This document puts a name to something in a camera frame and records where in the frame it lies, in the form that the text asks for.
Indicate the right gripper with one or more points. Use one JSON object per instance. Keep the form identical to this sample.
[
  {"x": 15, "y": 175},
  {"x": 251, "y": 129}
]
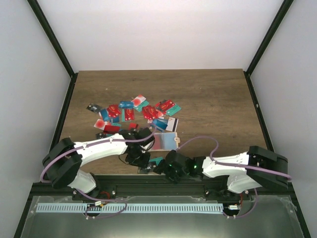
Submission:
[{"x": 164, "y": 168}]

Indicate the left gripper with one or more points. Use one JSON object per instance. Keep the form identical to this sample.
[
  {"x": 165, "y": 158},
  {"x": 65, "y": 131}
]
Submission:
[{"x": 143, "y": 164}]

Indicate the beige leather card holder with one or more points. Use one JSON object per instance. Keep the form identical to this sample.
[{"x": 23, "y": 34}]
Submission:
[{"x": 165, "y": 141}]

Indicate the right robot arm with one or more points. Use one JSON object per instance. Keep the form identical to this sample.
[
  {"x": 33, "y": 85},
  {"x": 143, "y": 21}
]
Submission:
[{"x": 255, "y": 168}]

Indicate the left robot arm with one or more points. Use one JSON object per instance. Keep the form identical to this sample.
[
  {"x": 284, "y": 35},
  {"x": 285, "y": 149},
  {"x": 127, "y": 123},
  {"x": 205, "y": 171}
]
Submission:
[{"x": 62, "y": 165}]

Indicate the teal card front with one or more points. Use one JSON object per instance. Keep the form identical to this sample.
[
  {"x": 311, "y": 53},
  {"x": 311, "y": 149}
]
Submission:
[{"x": 154, "y": 162}]

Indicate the red striped back card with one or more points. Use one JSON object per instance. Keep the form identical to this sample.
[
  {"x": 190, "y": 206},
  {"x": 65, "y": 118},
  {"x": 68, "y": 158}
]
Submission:
[{"x": 111, "y": 129}]

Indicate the blue striped card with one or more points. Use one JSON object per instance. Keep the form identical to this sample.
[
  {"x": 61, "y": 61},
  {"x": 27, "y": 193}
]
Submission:
[{"x": 160, "y": 124}]

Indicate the white magnetic stripe card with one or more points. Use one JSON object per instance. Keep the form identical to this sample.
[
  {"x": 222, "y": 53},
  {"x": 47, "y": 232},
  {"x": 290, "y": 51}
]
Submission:
[{"x": 172, "y": 124}]

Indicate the red vip card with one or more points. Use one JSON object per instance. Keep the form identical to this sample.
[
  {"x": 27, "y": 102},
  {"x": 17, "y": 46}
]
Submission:
[
  {"x": 113, "y": 110},
  {"x": 165, "y": 105}
]

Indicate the blue VIP card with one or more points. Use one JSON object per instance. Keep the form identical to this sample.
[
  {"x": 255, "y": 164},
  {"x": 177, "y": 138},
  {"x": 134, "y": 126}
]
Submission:
[{"x": 126, "y": 105}]

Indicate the white red circle card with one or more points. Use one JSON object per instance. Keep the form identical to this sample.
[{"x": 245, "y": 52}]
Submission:
[{"x": 138, "y": 100}]

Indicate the red VIP card right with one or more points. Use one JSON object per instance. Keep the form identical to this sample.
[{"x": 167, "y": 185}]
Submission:
[{"x": 165, "y": 105}]

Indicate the teal VIP card right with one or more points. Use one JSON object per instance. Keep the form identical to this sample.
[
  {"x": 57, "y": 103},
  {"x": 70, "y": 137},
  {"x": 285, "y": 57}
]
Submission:
[{"x": 173, "y": 110}]

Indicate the black VIP card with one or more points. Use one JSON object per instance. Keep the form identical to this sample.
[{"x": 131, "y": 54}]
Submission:
[{"x": 95, "y": 108}]

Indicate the black front frame rail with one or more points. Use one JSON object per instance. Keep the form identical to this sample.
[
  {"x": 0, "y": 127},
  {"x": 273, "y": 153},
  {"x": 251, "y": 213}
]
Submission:
[{"x": 153, "y": 185}]

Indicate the light blue cable tray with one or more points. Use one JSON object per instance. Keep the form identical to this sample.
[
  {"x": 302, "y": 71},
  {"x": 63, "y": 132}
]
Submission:
[{"x": 209, "y": 208}]

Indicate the black left frame post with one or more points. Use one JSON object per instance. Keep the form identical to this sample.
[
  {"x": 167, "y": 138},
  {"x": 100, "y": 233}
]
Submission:
[{"x": 37, "y": 10}]

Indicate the black frame post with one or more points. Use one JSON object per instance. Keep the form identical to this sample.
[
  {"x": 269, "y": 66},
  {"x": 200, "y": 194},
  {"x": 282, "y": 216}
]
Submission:
[
  {"x": 281, "y": 13},
  {"x": 37, "y": 10}
]

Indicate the black right frame post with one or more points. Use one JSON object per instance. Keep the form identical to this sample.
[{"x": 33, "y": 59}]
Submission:
[{"x": 281, "y": 13}]

